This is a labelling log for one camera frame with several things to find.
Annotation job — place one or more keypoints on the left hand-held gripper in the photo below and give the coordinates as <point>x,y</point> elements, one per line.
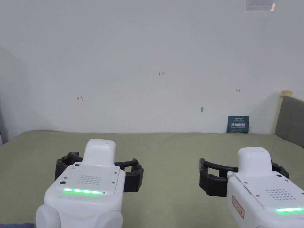
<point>87,190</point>

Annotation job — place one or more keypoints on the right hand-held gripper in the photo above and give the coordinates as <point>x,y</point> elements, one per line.
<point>266,190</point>

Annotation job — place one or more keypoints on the dark blue sign card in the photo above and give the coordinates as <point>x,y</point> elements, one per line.
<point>238,124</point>

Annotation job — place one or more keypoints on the grey padded headboard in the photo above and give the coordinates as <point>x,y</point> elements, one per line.
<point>291,118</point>

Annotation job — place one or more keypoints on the bed with pale green sheet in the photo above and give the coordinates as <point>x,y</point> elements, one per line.
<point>166,154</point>

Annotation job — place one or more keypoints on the dark blue garment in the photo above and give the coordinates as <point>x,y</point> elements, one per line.
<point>16,225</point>

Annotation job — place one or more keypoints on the paper notice on wall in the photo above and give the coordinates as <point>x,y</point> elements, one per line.
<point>258,5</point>

